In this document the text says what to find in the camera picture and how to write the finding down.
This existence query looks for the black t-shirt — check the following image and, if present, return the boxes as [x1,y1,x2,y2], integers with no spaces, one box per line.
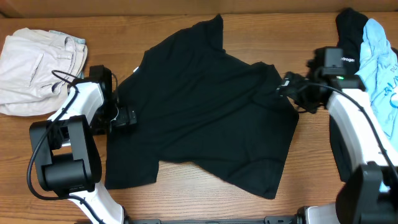
[105,16,299,199]

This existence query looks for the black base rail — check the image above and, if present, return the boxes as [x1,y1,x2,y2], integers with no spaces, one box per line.
[129,215,305,224]

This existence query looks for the beige folded pants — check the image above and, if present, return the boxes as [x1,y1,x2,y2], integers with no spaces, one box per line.
[1,28,88,116]

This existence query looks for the black shirt with white text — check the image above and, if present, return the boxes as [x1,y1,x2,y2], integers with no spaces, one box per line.
[328,7,398,184]

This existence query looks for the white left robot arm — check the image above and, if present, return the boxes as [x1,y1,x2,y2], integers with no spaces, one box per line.
[26,75,134,223]

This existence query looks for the light blue printed t-shirt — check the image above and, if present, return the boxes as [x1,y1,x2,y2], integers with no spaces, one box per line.
[356,19,397,147]

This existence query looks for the light blue folded garment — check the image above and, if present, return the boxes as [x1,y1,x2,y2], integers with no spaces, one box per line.
[49,30,86,44]

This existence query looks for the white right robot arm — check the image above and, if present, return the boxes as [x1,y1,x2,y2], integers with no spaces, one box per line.
[277,72,397,223]

